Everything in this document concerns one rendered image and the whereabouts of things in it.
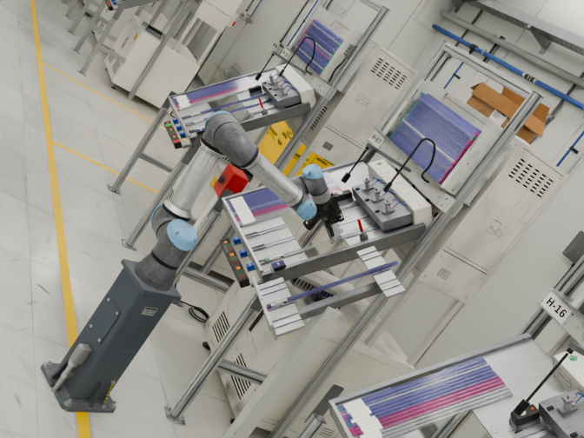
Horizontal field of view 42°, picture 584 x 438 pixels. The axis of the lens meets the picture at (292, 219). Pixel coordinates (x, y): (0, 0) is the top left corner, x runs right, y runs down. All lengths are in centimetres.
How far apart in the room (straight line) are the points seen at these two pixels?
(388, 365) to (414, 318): 172
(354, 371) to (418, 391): 106
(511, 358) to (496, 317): 220
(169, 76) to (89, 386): 499
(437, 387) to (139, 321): 110
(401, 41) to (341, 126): 208
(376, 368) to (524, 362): 110
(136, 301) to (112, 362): 29
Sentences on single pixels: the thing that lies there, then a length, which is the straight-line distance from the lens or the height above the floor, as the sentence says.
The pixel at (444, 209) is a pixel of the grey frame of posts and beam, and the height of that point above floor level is 132.
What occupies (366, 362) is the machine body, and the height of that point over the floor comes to 55.
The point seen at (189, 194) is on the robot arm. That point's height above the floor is 87.
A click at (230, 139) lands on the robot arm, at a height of 115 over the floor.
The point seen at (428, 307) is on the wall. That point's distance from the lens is 521.
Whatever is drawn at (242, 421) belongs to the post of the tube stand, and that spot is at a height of 28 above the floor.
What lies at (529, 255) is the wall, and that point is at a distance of 482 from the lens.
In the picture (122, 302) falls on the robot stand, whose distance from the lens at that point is 286.
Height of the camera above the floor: 166
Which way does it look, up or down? 13 degrees down
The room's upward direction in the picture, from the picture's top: 35 degrees clockwise
